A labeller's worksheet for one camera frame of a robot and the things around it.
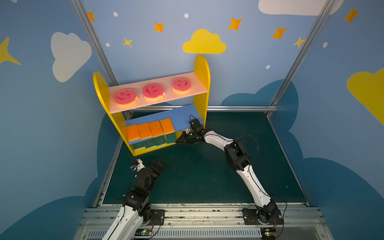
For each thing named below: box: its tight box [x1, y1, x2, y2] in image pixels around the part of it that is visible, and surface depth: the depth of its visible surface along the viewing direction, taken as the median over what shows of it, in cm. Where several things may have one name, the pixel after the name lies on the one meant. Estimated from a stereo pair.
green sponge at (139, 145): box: [133, 141, 146, 150], surface depth 100 cm
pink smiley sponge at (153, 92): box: [142, 83, 166, 102], surface depth 72 cm
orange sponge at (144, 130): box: [137, 122, 153, 141], surface depth 92 cm
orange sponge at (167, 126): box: [160, 118, 175, 135], surface depth 95 cm
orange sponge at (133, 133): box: [126, 124, 141, 142], surface depth 91 cm
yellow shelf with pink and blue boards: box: [93, 55, 211, 156], surface depth 83 cm
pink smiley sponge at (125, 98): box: [113, 88, 139, 109], surface depth 69 cm
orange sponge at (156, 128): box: [148, 120, 164, 138], surface depth 93 cm
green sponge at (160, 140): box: [156, 135, 167, 147], surface depth 103 cm
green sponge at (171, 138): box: [166, 132, 177, 144], surface depth 101 cm
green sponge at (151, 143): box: [145, 138, 157, 149], surface depth 102 cm
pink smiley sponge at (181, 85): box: [171, 77, 191, 95], surface depth 76 cm
